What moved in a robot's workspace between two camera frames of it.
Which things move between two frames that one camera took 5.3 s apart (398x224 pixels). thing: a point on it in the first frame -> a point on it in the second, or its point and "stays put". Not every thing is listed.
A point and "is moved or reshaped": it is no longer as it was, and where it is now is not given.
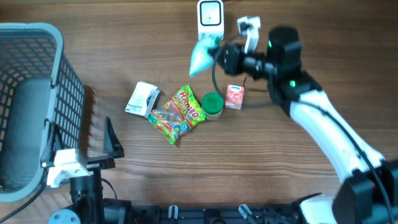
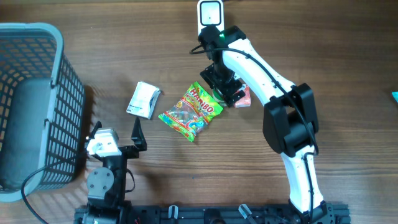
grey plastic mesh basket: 38,88 stays put
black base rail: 117,211 stays put
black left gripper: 112,146 -> 131,152
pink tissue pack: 234,97 is moved or reshaped
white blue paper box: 145,98 stays put
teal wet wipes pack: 201,58 -> 395,95
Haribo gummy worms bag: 181,111 -> 190,114
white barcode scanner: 210,18 stays put
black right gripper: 232,63 -> 226,89
